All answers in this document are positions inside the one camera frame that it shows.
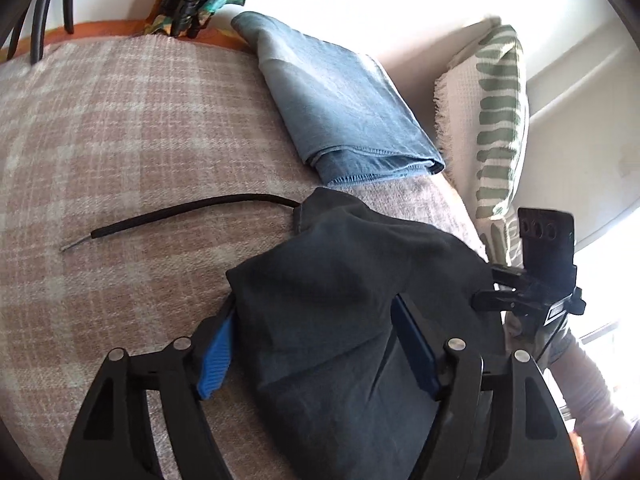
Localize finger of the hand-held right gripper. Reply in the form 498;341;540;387
490;263;532;287
471;287;540;315

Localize beige plaid blanket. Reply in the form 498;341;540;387
0;35;488;480

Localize orange patterned bedsheet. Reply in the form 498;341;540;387
42;17;251;53

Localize folded blue jeans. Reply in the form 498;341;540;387
231;10;447;187

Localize green striped cushion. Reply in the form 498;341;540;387
470;24;531;266

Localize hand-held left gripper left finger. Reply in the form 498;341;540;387
57;307;238;480

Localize person's right forearm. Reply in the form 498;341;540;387
542;332;636;480

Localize white fringed cushion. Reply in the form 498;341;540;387
432;15;501;221

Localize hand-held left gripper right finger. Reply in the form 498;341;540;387
390;294;583;480

